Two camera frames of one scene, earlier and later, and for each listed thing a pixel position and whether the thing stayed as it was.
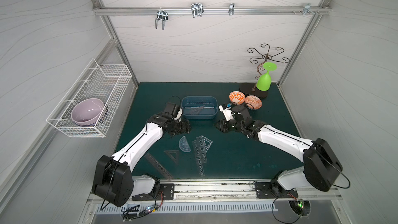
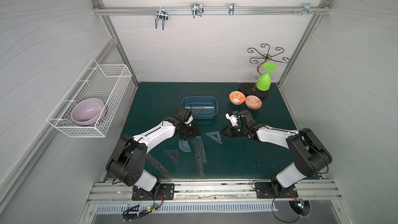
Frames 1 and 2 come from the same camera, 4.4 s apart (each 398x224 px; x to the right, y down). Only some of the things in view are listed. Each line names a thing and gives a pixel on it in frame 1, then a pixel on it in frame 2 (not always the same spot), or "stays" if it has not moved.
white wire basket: [90, 105] stays
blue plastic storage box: [199, 107] stays
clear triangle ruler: [207, 142] to [211, 135]
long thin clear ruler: [199, 107] stays
